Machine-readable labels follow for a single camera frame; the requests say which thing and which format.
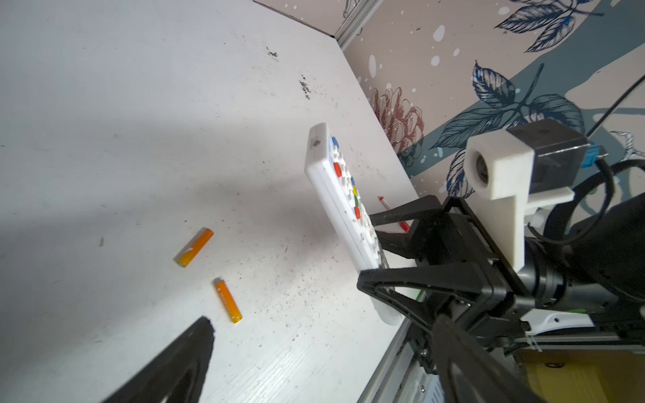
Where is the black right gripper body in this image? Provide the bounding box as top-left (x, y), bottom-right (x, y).
top-left (410, 197), bottom-right (534, 367)

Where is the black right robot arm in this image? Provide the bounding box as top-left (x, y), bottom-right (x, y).
top-left (357, 196), bottom-right (644, 371)

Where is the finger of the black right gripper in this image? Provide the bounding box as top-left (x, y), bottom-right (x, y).
top-left (357, 262), bottom-right (497, 327)
top-left (370, 196), bottom-right (443, 260)

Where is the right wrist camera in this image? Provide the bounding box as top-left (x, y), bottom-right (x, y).
top-left (464, 119), bottom-right (605, 271)

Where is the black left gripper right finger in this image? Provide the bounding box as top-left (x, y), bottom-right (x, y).
top-left (432, 315), bottom-right (543, 403)

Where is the orange battery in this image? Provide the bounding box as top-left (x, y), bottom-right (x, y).
top-left (173, 228), bottom-right (214, 268)
top-left (213, 278), bottom-right (243, 323)

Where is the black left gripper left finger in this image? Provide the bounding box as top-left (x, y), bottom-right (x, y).
top-left (105, 317), bottom-right (215, 402)

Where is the white remote control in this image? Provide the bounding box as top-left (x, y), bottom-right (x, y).
top-left (303, 122), bottom-right (412, 327)

